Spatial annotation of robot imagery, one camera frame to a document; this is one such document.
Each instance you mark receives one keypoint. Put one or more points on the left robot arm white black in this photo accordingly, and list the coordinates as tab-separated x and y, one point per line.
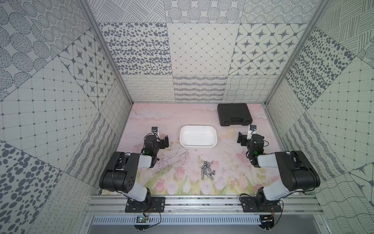
120	173

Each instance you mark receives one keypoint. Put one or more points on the aluminium rail frame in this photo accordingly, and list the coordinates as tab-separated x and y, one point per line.
202	205

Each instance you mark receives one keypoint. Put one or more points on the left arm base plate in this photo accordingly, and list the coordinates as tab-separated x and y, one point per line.
150	205

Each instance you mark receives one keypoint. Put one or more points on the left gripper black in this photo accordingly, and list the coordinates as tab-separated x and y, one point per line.
163	142

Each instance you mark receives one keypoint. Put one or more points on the right circuit board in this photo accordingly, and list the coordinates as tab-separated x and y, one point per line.
266	219

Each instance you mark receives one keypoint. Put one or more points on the black plastic tool case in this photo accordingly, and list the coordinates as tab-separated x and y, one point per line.
234	114

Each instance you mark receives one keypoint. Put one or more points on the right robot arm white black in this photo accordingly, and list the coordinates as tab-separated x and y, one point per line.
296	172

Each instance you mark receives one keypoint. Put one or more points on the left circuit board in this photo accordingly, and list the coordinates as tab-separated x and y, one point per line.
141	219

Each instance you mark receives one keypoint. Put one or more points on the white vented cable duct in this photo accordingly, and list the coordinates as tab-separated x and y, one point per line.
178	220

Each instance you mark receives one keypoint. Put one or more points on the white plastic storage box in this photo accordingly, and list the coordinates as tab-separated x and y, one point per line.
198	136

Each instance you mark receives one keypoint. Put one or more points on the circuit board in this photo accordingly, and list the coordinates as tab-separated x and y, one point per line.
266	219
141	219

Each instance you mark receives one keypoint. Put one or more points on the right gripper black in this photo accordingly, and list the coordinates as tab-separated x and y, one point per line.
244	137

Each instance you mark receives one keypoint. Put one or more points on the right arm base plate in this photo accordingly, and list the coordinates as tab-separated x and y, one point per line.
254	205

